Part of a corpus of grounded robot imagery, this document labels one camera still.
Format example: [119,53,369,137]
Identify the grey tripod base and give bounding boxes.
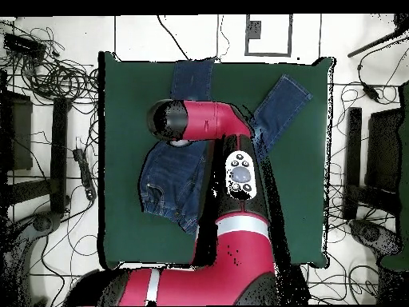
[349,218,403,257]
[12,210,63,244]

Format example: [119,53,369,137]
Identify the black electronics box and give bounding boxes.
[2,32,47,60]

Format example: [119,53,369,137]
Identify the black power strip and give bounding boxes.
[72,147,97,201]

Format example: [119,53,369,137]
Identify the tangled black cables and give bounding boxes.
[0,25,100,106]

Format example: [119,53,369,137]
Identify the grey rectangular frame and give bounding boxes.
[244,14,294,58]

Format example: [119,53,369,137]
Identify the dark flat panel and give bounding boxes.
[365,108,403,193]
[6,92,34,171]

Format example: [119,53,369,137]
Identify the blue denim jeans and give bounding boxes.
[138,58,313,236]

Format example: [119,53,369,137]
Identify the thin black rod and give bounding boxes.
[347,26,409,58]

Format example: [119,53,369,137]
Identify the black power adapter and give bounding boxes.
[362,82,380,102]

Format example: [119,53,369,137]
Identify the dark green table cloth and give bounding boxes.
[97,50,335,269]

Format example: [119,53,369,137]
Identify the black stand bar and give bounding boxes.
[343,106,363,220]
[50,97,69,214]

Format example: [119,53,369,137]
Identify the small grey square plate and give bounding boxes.
[248,20,262,40]

